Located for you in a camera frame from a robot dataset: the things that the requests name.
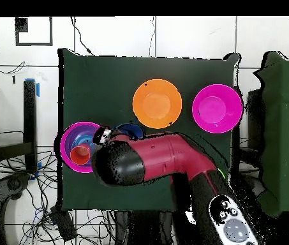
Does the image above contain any translucent blue bowl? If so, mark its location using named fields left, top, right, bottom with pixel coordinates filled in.
left=73, top=135, right=96, bottom=154

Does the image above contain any purple plastic bowl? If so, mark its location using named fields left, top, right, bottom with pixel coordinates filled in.
left=64, top=124, right=100, bottom=168

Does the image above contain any dark blue bowl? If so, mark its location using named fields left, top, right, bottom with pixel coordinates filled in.
left=114, top=122, right=145, bottom=140

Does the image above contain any orange-red plastic cup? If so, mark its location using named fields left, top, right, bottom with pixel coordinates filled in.
left=69, top=145, right=92, bottom=166

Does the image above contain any pink plastic bowl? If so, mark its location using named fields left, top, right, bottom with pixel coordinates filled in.
left=59, top=121, right=102, bottom=174
left=191, top=84, right=244, bottom=134

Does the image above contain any orange plastic bowl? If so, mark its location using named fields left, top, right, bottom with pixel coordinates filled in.
left=132, top=78, right=183, bottom=130

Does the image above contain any dark green tablecloth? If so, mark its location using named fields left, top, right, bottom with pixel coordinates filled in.
left=57, top=48, right=242, bottom=214

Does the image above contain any black stand with blue tape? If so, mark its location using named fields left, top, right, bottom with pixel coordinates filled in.
left=0, top=78, right=41, bottom=181

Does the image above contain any black power adapter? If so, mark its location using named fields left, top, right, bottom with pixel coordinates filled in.
left=49, top=205, right=78, bottom=242

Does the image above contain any black floor cable tangle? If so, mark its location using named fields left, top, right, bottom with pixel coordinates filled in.
left=0, top=150, right=117, bottom=245

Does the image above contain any black cable with plug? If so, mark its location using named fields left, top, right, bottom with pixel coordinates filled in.
left=69, top=16, right=95, bottom=56

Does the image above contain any black pedestal foot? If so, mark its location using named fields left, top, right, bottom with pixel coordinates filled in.
left=0, top=172, right=31, bottom=202

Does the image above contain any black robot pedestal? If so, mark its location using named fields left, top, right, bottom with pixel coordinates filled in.
left=113, top=210, right=178, bottom=245

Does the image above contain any black square floor frame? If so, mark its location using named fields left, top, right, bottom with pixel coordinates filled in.
left=15, top=16, right=54, bottom=47

